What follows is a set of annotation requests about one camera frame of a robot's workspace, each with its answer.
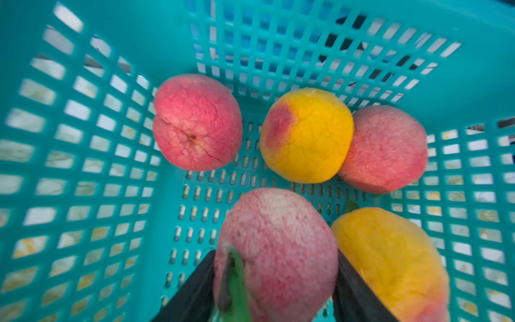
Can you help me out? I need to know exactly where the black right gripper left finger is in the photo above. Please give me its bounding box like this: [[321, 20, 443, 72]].
[[152, 250, 215, 322]]

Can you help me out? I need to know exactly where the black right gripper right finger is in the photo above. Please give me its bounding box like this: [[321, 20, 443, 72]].
[[332, 251, 398, 322]]

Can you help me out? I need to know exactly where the orange red peach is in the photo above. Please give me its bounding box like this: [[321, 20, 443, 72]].
[[331, 207, 450, 321]]

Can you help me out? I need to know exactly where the pink peach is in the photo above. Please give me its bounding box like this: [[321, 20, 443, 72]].
[[213, 188, 338, 321]]

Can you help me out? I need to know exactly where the teal plastic basket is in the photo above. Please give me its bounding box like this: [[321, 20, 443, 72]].
[[1, 1, 514, 321]]

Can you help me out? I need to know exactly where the yellow peach in basket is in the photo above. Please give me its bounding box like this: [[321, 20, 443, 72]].
[[260, 88, 354, 184]]

